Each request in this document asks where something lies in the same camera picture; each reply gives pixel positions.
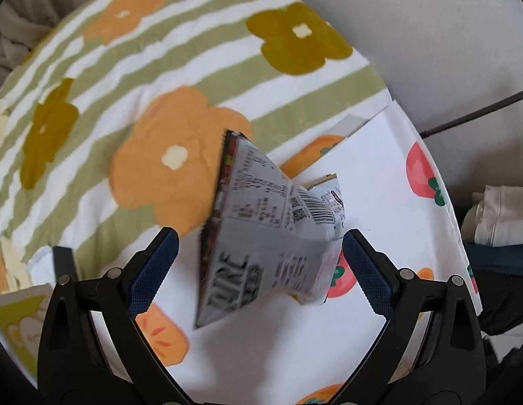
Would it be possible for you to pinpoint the beige curtain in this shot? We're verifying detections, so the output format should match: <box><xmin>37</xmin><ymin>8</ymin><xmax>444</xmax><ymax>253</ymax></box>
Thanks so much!
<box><xmin>0</xmin><ymin>0</ymin><xmax>56</xmax><ymax>73</ymax></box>

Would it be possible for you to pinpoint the white persimmon print cloth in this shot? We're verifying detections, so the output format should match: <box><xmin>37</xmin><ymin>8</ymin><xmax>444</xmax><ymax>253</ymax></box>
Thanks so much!
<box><xmin>131</xmin><ymin>99</ymin><xmax>484</xmax><ymax>405</ymax></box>

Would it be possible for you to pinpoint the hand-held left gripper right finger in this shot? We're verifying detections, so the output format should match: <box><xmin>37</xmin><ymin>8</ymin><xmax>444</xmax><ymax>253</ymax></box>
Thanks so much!
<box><xmin>329</xmin><ymin>228</ymin><xmax>487</xmax><ymax>405</ymax></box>

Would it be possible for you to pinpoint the striped floral blanket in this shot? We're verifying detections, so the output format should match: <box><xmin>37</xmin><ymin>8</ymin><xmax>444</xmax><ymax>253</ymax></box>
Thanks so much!
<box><xmin>0</xmin><ymin>0</ymin><xmax>391</xmax><ymax>300</ymax></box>

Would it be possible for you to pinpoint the green cardboard box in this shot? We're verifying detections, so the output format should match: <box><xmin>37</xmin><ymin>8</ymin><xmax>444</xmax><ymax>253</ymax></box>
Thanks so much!
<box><xmin>0</xmin><ymin>285</ymin><xmax>55</xmax><ymax>385</ymax></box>

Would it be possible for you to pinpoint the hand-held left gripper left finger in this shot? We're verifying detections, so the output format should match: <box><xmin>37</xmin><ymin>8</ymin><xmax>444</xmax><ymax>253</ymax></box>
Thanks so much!
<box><xmin>37</xmin><ymin>226</ymin><xmax>190</xmax><ymax>405</ymax></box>

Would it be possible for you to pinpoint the grey silver snack packet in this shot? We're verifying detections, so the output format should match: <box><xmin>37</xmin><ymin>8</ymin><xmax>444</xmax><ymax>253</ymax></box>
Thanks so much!
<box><xmin>194</xmin><ymin>130</ymin><xmax>344</xmax><ymax>330</ymax></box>

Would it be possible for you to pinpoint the black cable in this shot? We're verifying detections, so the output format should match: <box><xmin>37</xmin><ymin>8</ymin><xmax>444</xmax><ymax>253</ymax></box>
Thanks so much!
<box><xmin>417</xmin><ymin>88</ymin><xmax>523</xmax><ymax>138</ymax></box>

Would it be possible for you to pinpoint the dark cloth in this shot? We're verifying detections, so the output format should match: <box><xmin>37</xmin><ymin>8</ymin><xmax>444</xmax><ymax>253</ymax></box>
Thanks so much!
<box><xmin>464</xmin><ymin>242</ymin><xmax>523</xmax><ymax>335</ymax></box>

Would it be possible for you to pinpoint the white folded garment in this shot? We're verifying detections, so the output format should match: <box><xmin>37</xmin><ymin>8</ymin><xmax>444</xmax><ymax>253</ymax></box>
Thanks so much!
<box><xmin>461</xmin><ymin>185</ymin><xmax>523</xmax><ymax>248</ymax></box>

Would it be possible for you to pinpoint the white packet with red label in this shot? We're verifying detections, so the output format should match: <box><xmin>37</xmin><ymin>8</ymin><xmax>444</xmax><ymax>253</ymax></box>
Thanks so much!
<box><xmin>306</xmin><ymin>173</ymin><xmax>347</xmax><ymax>228</ymax></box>

